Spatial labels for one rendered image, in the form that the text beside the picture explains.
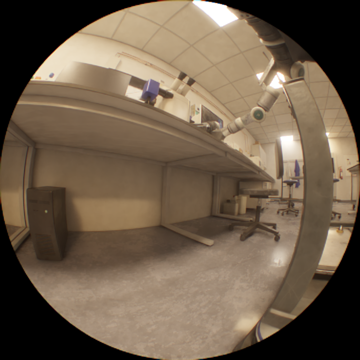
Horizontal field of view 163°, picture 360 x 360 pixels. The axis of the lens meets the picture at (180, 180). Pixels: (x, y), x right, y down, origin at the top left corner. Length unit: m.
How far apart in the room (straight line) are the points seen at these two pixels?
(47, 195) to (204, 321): 0.85
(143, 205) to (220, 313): 1.19
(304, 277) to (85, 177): 1.29
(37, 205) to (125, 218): 0.88
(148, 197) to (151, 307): 1.11
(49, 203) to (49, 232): 0.15
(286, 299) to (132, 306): 0.50
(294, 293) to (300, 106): 0.18
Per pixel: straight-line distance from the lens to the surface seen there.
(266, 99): 0.83
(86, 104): 0.50
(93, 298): 0.62
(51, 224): 0.78
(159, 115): 0.52
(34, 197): 0.78
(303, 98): 0.16
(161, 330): 0.51
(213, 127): 0.93
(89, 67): 1.10
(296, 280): 0.15
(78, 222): 1.29
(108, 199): 1.26
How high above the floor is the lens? 0.46
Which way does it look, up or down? 3 degrees up
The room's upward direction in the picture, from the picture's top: 3 degrees clockwise
